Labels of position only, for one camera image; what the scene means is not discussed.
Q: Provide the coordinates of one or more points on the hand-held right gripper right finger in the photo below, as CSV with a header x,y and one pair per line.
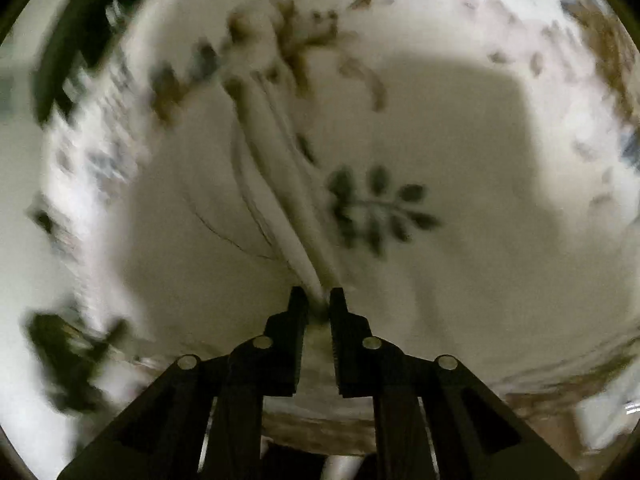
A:
x,y
346,345

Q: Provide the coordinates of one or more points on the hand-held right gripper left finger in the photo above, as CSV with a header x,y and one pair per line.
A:
x,y
294,340

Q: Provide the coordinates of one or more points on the white leaf-print garment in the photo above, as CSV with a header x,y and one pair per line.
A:
x,y
450,170

